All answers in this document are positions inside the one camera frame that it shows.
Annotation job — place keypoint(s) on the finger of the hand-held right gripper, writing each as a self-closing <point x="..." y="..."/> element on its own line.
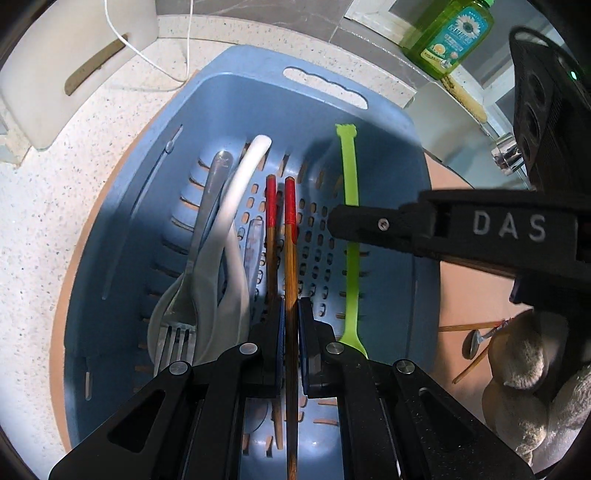
<point x="369" y="226"/>

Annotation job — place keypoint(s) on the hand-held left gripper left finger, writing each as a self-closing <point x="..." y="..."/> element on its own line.
<point x="268" y="364"/>

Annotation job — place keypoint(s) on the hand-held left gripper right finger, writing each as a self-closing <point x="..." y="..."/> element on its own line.
<point x="318" y="364"/>

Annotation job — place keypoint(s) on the blue plastic basket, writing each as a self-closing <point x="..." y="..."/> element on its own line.
<point x="392" y="161"/>

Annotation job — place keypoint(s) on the green plastic spoon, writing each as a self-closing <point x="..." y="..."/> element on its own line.
<point x="351" y="295"/>

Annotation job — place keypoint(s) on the red-tipped wooden chopstick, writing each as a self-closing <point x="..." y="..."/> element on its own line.
<point x="466" y="371"/>
<point x="461" y="327"/>
<point x="291" y="277"/>
<point x="272" y="258"/>

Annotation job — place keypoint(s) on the metal fork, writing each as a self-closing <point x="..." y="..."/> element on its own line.
<point x="175" y="341"/>

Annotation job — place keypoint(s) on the white ceramic spoon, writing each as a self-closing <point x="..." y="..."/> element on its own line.
<point x="240" y="184"/>

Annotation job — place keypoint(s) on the person's right hand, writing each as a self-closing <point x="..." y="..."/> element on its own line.
<point x="521" y="369"/>

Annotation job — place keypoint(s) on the chrome faucet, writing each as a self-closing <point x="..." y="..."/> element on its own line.
<point x="508" y="154"/>

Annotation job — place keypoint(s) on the metal spoon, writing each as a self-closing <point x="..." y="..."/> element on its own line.
<point x="471" y="345"/>

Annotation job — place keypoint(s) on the grey sink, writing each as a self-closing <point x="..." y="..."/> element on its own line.
<point x="448" y="120"/>

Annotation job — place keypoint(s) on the yellow sponge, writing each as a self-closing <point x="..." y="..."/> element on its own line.
<point x="468" y="99"/>

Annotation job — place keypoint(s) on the green dish soap bottle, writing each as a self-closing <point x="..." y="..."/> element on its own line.
<point x="452" y="41"/>

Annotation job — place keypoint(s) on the white cutting board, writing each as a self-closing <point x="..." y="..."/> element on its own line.
<point x="37" y="92"/>

